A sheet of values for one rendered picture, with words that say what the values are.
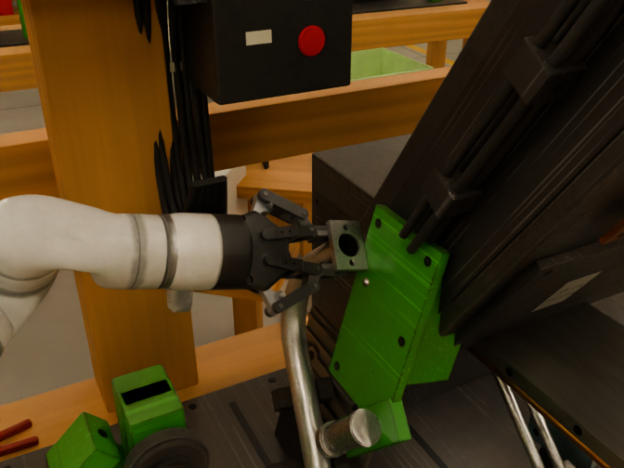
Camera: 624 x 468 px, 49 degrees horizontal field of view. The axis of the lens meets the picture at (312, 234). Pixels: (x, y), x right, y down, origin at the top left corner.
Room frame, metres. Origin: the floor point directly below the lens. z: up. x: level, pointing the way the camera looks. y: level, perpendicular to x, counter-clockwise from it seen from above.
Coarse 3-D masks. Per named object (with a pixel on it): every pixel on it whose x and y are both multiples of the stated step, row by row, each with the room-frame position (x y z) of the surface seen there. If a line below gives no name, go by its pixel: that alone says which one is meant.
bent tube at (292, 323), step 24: (336, 240) 0.63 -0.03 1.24; (360, 240) 0.64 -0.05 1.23; (336, 264) 0.61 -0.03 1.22; (360, 264) 0.62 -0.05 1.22; (288, 288) 0.68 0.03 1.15; (288, 312) 0.67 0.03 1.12; (288, 336) 0.65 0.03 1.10; (288, 360) 0.63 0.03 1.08; (312, 384) 0.61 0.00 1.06; (312, 408) 0.59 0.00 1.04; (312, 432) 0.57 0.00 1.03; (312, 456) 0.55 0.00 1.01
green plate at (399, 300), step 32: (384, 224) 0.62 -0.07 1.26; (384, 256) 0.61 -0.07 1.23; (416, 256) 0.57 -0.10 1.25; (448, 256) 0.55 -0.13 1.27; (352, 288) 0.63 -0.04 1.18; (384, 288) 0.59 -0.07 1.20; (416, 288) 0.55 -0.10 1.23; (352, 320) 0.61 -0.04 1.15; (384, 320) 0.57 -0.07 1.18; (416, 320) 0.54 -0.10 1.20; (352, 352) 0.60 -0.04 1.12; (384, 352) 0.56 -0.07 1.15; (416, 352) 0.54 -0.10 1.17; (448, 352) 0.57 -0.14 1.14; (352, 384) 0.58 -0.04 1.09; (384, 384) 0.54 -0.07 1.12
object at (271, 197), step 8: (264, 192) 0.64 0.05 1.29; (272, 192) 0.65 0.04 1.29; (264, 200) 0.64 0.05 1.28; (272, 200) 0.64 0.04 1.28; (280, 200) 0.65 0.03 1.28; (288, 200) 0.65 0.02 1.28; (280, 208) 0.64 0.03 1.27; (288, 208) 0.64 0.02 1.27; (296, 208) 0.65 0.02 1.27; (304, 208) 0.65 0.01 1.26; (280, 216) 0.65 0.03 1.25; (288, 216) 0.66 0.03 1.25; (296, 216) 0.64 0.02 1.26; (304, 216) 0.65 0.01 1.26
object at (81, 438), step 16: (80, 416) 0.47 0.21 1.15; (96, 416) 0.47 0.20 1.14; (80, 432) 0.45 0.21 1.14; (96, 432) 0.45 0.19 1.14; (64, 448) 0.44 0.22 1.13; (80, 448) 0.43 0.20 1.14; (96, 448) 0.43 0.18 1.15; (112, 448) 0.44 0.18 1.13; (48, 464) 0.44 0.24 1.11; (64, 464) 0.43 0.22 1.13; (80, 464) 0.42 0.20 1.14; (96, 464) 0.42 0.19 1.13; (112, 464) 0.43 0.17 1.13
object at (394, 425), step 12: (372, 408) 0.54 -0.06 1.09; (384, 408) 0.53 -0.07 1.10; (396, 408) 0.52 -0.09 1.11; (384, 420) 0.52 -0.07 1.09; (396, 420) 0.51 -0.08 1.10; (384, 432) 0.51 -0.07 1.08; (396, 432) 0.50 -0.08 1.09; (408, 432) 0.51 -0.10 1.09; (384, 444) 0.51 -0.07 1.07; (396, 444) 0.51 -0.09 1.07; (348, 456) 0.54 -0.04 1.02
